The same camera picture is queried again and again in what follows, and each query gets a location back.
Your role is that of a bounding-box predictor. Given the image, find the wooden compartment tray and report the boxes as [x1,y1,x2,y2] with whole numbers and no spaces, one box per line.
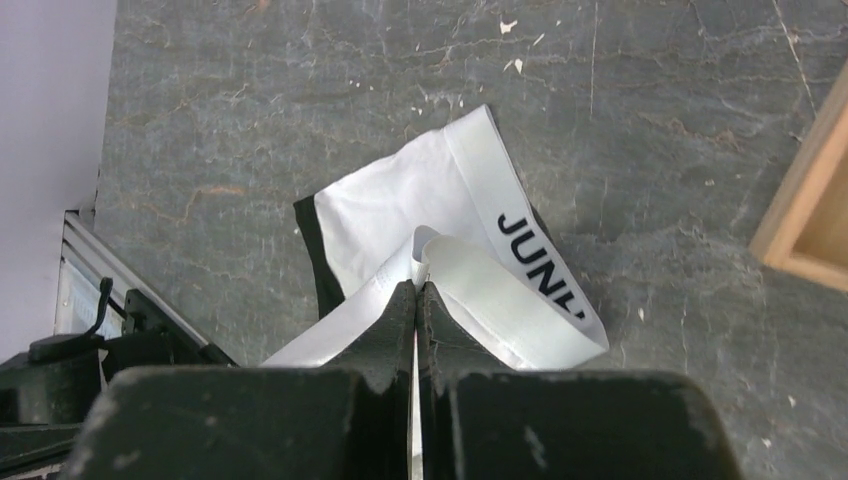
[750,68,847,291]

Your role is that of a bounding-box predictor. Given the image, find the white black garment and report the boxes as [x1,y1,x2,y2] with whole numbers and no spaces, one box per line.
[269,105,609,370]

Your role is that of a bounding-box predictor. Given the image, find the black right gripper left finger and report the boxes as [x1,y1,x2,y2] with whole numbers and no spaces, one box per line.
[61,281,416,479]

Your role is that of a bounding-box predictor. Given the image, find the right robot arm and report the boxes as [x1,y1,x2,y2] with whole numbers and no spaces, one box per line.
[1,282,742,479]

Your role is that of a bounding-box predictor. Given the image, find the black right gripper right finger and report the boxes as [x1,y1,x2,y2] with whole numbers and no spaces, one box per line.
[415,283,743,479]

